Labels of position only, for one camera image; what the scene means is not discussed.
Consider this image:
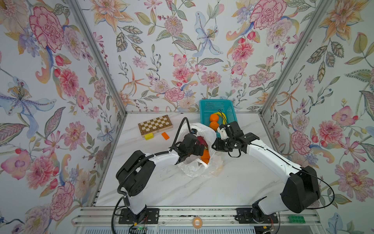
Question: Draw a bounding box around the translucent white plastic bag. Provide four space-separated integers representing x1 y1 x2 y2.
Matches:
177 123 223 178

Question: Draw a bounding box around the orange fruit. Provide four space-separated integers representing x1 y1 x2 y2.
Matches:
209 121 220 132
209 114 220 122
201 150 210 164

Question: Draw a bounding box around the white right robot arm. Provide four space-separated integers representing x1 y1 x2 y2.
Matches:
212 121 320 218

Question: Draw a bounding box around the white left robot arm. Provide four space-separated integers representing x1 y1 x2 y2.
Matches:
116 133 205 215

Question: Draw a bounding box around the red dragon fruit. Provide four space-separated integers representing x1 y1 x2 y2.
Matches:
197 136 208 149

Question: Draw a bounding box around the yellow banana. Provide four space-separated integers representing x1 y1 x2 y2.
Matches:
215 111 228 125

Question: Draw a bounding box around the orange toy brick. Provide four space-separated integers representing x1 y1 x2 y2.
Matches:
162 132 169 140

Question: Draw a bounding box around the wooden chess board box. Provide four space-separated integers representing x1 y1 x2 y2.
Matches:
138 115 173 137

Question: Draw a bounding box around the yellow foam block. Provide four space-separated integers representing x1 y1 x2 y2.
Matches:
144 133 154 140

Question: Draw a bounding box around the teal plastic basket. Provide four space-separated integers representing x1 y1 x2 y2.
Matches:
199 99 237 127

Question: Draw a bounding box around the beige tape roll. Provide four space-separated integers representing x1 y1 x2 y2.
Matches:
192 216 203 230

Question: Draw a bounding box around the green toy brick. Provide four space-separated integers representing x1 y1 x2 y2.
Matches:
288 215 306 224

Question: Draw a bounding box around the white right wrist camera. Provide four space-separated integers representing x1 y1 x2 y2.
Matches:
217 124 230 140

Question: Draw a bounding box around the thin black right cable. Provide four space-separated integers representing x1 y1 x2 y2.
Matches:
217 109 335 210

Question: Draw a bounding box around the aluminium corner post right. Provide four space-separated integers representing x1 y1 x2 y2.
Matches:
259 1 331 117

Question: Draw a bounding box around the aluminium corner post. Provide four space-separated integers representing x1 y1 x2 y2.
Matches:
67 0 127 117
259 1 331 117

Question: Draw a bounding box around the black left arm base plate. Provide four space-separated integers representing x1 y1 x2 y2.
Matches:
118 207 160 224

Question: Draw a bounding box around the black corrugated cable conduit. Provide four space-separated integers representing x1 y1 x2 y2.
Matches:
110 116 192 234

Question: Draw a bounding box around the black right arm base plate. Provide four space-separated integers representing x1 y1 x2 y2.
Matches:
234 197 279 224

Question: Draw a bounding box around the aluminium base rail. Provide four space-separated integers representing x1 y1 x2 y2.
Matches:
72 206 325 234

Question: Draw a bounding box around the aluminium corner post left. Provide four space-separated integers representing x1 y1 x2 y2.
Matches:
67 0 127 117

